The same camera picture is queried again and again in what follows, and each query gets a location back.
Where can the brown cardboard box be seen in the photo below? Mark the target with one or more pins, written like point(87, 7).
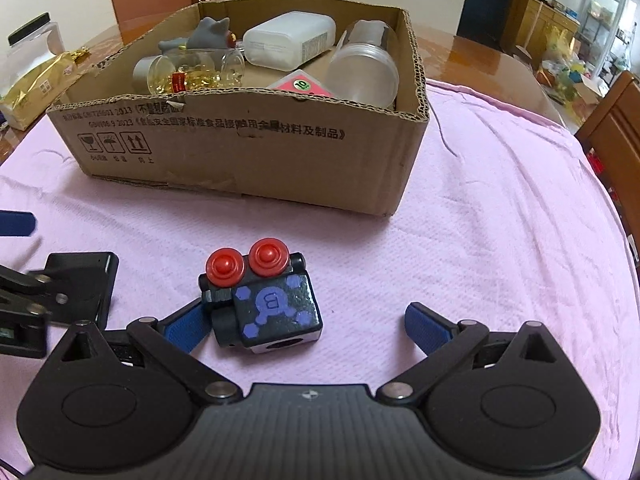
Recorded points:
point(240, 155)

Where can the clear plastic jar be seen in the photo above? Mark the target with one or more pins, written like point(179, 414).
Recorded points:
point(362, 70)

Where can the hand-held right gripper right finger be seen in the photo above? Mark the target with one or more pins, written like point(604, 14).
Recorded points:
point(425, 327)

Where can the yellow plastic bag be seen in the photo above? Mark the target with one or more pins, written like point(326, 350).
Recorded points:
point(557, 42)

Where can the black square stand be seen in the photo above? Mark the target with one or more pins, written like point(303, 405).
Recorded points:
point(85, 280)

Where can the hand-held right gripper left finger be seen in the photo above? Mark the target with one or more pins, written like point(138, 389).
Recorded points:
point(187, 327)

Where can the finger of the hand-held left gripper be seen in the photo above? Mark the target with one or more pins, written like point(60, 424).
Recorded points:
point(17, 224)
point(22, 320)

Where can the pink cloth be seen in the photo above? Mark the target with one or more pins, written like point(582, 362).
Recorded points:
point(475, 240)

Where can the wooden chair with panelled back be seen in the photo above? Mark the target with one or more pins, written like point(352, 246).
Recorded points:
point(612, 130)

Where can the wooden cabinet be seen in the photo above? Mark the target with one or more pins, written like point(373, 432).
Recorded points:
point(540, 20)

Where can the clear jar with black lid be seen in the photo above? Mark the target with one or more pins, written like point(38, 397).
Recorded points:
point(32, 35)

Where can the clear bottle of golden capsules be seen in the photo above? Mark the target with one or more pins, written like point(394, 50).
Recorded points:
point(190, 72)

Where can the black robot toy red knobs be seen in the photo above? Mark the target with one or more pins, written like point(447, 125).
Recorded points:
point(275, 310)

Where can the grey toy figure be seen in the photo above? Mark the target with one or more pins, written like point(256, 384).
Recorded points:
point(200, 35)

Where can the translucent white plastic bottle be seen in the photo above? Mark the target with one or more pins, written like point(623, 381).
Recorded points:
point(285, 40)

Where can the red card pack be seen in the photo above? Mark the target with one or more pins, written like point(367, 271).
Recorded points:
point(300, 85)

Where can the gold foil bag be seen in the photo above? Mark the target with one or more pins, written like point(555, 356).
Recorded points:
point(35, 85)

